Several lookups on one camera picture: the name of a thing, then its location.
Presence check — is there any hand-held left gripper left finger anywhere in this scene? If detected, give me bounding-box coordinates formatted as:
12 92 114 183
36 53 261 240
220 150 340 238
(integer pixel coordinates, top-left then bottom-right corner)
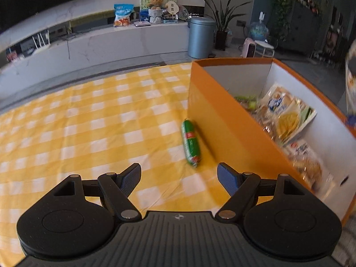
49 162 142 223

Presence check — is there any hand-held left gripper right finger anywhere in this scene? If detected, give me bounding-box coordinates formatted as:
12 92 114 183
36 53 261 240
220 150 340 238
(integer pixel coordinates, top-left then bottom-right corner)
214 162 309 223

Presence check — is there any green sausage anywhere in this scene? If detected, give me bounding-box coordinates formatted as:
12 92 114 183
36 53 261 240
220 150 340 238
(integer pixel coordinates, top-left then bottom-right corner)
181 119 202 168

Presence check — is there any orange cardboard box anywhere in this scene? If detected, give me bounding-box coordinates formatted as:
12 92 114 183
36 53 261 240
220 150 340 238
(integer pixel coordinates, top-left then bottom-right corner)
188 57 356 226

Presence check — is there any brown brittle snack packet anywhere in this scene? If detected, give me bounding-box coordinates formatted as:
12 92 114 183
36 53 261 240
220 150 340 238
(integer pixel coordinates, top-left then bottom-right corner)
252 108 281 144

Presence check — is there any green snack packet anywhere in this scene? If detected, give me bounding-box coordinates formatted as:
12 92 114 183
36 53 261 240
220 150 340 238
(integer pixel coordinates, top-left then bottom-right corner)
234 95 259 110

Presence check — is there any white snack packet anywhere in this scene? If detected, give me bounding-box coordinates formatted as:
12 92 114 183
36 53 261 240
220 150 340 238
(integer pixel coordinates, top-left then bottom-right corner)
282 139 334 192

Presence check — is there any beige potato chips packet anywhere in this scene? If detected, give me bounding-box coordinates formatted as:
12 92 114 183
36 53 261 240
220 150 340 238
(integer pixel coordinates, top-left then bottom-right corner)
257 83 318 145

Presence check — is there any puffed rice cake packet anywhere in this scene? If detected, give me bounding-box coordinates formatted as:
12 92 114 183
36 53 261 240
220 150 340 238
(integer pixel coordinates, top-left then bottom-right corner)
345 40 356 134

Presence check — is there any yellow checked tablecloth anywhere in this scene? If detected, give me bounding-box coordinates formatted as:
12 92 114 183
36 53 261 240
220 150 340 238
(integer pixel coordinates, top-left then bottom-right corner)
0 62 279 267

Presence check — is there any pink and white heater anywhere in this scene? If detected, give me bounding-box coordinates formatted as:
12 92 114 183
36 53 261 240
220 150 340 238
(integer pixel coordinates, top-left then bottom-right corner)
243 37 257 58

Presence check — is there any white marble media console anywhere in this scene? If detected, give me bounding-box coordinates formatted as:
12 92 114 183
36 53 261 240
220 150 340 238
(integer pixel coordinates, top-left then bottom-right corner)
0 19 195 101

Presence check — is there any grey striped clothing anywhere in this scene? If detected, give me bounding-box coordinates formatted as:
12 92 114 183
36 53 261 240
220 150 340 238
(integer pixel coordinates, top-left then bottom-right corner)
328 222 356 267

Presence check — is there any tall potted plant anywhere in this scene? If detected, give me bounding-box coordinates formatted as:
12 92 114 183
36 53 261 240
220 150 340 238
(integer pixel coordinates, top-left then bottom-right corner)
199 0 252 51

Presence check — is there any white round stool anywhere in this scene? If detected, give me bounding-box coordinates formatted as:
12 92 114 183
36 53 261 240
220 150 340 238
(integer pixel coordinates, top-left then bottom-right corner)
254 39 276 58

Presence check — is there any grey trash can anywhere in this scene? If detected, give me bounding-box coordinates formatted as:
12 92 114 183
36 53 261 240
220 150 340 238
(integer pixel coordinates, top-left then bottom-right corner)
188 16 217 59

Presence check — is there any blue water jug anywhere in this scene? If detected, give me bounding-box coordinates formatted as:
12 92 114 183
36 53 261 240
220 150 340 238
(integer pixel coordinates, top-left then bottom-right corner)
249 11 270 41

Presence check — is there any white wifi router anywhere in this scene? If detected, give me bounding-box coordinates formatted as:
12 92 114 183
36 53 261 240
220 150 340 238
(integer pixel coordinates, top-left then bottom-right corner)
30 30 52 52

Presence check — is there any blue and white food bag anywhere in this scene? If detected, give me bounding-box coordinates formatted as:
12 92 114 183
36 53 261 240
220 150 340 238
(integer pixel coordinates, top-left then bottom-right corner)
113 4 135 27

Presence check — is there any grey woven basket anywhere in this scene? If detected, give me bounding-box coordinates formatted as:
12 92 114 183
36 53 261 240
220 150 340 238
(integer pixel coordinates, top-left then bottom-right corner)
148 8 163 24

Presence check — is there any dark cabinet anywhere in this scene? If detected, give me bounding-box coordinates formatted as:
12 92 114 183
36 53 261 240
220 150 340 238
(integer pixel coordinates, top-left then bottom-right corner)
278 0 326 59

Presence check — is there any patterned round fan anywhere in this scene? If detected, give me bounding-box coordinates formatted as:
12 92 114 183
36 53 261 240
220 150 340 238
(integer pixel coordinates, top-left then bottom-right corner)
176 5 190 21

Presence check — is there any white round fan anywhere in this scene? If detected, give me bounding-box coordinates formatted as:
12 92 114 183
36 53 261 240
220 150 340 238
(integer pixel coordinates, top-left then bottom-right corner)
165 1 178 20

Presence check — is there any green printed poster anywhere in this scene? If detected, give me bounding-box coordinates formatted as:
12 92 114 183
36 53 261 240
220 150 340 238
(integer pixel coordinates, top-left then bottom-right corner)
140 0 178 20

